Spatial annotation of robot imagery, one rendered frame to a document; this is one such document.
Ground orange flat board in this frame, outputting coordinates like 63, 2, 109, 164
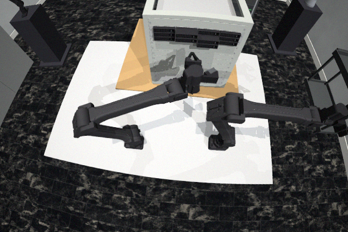
116, 18, 239, 99

